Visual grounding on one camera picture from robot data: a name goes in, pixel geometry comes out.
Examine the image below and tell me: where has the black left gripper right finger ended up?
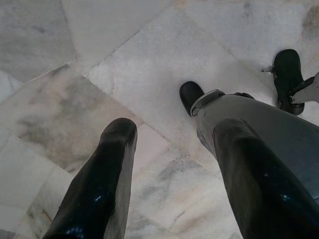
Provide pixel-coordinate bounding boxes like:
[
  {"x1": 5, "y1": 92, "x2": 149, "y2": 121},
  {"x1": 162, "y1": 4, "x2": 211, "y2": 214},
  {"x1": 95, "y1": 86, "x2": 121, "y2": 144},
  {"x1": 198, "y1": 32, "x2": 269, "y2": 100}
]
[{"x1": 212, "y1": 118, "x2": 319, "y2": 239}]

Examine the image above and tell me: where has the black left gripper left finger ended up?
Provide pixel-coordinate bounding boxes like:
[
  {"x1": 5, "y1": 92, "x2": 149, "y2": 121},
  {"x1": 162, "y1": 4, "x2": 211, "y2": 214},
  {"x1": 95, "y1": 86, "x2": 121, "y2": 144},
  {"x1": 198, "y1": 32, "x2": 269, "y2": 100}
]
[{"x1": 41, "y1": 118, "x2": 139, "y2": 239}]

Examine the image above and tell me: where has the grey robot left leg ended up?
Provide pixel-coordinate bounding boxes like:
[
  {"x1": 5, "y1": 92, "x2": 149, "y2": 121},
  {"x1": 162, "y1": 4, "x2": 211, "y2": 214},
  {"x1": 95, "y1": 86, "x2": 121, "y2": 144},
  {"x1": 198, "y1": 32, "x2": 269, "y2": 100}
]
[{"x1": 190, "y1": 90, "x2": 319, "y2": 200}]

